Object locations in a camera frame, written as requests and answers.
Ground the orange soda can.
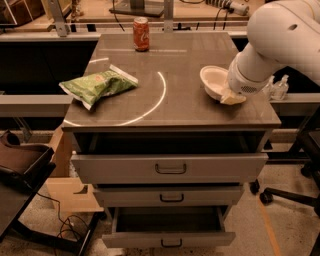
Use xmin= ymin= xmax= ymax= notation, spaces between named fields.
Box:
xmin=133 ymin=17 xmax=149 ymax=51

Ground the white power strip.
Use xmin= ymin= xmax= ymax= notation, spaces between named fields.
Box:
xmin=205 ymin=0 xmax=249 ymax=16

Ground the black floor cable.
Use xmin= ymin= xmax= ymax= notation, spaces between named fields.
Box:
xmin=35 ymin=191 xmax=91 ymax=256

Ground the top grey drawer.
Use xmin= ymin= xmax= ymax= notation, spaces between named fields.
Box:
xmin=71 ymin=130 xmax=268 ymax=184

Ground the grey drawer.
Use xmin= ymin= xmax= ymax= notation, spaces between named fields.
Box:
xmin=71 ymin=130 xmax=268 ymax=184
xmin=102 ymin=206 xmax=235 ymax=248
xmin=93 ymin=185 xmax=243 ymax=207

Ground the green chip bag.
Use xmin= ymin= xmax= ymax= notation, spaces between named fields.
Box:
xmin=59 ymin=65 xmax=138 ymax=111

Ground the white paper bowl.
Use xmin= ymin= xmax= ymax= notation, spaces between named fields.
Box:
xmin=200 ymin=66 xmax=228 ymax=101

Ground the middle grey drawer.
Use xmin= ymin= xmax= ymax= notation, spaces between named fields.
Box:
xmin=93 ymin=185 xmax=243 ymax=207

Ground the bottom grey drawer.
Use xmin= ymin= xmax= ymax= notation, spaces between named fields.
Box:
xmin=102 ymin=206 xmax=235 ymax=248

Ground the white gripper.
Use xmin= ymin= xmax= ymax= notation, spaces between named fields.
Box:
xmin=220 ymin=56 xmax=270 ymax=105

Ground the grey drawer cabinet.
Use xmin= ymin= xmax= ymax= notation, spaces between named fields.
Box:
xmin=63 ymin=32 xmax=279 ymax=248

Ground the clear sanitizer bottle right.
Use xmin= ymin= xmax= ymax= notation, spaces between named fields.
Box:
xmin=271 ymin=75 xmax=289 ymax=100

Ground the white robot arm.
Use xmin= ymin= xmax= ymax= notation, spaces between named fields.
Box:
xmin=220 ymin=0 xmax=320 ymax=105

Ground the clear sanitizer bottle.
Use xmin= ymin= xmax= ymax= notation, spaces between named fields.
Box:
xmin=271 ymin=75 xmax=289 ymax=100
xmin=262 ymin=76 xmax=274 ymax=100

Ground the black office chair base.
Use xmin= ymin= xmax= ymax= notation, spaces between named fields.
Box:
xmin=249 ymin=106 xmax=320 ymax=256

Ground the cardboard box on floor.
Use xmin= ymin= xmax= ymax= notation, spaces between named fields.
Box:
xmin=46 ymin=127 xmax=103 ymax=213

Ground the clear sanitizer bottle left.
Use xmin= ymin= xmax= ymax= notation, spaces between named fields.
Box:
xmin=262 ymin=76 xmax=274 ymax=100

